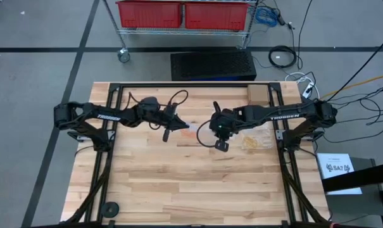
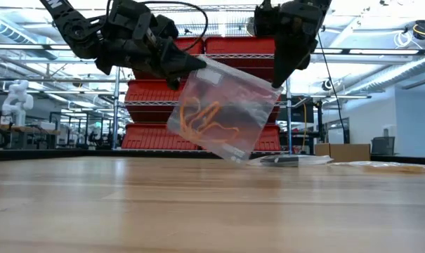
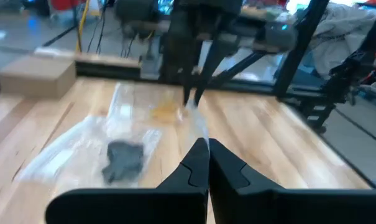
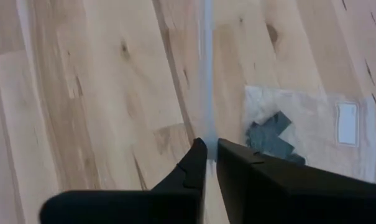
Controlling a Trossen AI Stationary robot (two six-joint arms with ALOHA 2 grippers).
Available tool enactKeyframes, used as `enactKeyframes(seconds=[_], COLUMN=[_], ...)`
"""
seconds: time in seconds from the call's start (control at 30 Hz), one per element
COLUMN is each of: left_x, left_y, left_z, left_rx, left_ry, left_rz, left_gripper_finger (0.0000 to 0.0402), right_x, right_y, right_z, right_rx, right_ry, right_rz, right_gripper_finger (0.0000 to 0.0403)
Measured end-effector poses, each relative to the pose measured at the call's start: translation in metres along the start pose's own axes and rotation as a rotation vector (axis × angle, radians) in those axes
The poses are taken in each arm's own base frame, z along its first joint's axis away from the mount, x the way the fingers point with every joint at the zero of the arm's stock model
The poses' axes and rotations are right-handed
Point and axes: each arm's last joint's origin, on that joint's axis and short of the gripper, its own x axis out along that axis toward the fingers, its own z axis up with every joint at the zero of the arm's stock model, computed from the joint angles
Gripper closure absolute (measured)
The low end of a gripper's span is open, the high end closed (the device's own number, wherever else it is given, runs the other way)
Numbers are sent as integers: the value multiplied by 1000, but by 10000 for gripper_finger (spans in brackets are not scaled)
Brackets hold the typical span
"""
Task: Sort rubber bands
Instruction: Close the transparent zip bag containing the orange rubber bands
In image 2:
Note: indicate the small cardboard box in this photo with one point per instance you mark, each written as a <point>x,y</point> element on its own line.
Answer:
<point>342,151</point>

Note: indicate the wooden workbench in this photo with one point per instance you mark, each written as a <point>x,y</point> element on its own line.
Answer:
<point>29,129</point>

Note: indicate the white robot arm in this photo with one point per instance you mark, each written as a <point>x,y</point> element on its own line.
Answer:
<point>17,102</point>

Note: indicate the white ceiling duct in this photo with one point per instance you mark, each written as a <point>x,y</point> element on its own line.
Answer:
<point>391,75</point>

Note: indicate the black aluminium table frame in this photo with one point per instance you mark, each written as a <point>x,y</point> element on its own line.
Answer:
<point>40,154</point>

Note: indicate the black round ceiling device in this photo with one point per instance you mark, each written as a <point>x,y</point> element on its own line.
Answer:
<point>327,85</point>

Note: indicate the black monitor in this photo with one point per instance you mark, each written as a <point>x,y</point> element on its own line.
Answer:
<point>300,114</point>

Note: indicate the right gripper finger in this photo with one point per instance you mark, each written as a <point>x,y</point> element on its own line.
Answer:
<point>311,59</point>
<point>287,56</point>

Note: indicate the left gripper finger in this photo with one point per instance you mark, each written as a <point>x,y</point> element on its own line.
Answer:
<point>180,63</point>

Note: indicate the black mesh chair back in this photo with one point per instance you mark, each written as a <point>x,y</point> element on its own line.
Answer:
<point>383,145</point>

